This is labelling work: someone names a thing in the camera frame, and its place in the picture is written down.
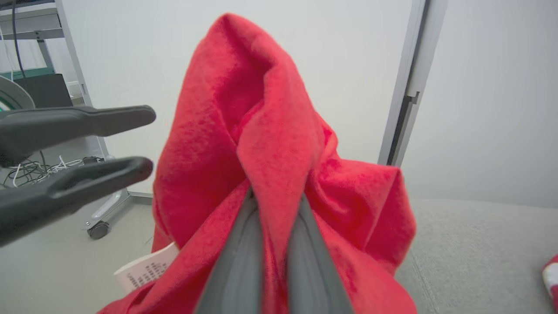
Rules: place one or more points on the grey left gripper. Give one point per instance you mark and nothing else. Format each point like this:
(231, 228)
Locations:
(15, 93)

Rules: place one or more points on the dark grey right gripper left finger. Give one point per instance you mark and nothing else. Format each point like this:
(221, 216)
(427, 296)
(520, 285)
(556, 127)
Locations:
(239, 270)

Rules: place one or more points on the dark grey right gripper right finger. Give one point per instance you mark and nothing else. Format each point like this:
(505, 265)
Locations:
(311, 274)

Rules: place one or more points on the grey fabric sofa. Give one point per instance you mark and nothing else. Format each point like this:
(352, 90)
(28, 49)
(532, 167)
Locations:
(479, 253)

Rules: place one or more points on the red and white object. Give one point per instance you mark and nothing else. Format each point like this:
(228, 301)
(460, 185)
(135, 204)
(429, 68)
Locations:
(551, 283)

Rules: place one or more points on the grey partition foot with caster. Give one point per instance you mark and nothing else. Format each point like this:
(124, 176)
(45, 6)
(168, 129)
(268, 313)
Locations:
(111, 209)

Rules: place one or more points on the black box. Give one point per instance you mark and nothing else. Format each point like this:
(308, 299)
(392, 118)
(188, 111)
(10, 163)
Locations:
(50, 90)

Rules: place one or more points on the grey desk frame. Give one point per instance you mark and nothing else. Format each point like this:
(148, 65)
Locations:
(32, 26)

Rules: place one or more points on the white partition panel grey frame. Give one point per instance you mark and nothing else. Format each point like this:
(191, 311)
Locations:
(348, 65)

